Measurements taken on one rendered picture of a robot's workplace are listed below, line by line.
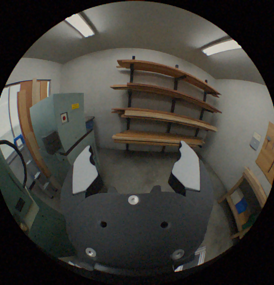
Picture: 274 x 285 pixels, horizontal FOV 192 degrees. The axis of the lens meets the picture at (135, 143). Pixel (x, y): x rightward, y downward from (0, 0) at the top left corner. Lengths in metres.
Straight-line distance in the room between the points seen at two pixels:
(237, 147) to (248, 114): 0.85
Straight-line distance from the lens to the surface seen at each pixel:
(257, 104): 2.61
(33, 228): 0.87
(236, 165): 2.54
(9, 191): 0.81
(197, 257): 1.50
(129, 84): 1.38
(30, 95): 2.28
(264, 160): 2.42
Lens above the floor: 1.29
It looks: 29 degrees down
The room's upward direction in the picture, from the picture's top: 5 degrees clockwise
